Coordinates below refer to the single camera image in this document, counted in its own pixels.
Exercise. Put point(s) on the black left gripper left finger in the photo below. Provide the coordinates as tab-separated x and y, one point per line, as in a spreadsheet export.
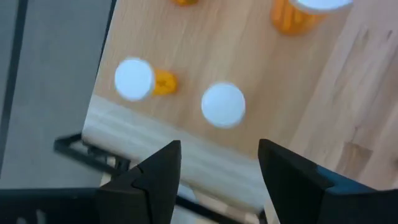
124	205

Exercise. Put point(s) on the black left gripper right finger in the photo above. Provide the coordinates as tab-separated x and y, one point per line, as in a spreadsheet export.
311	202

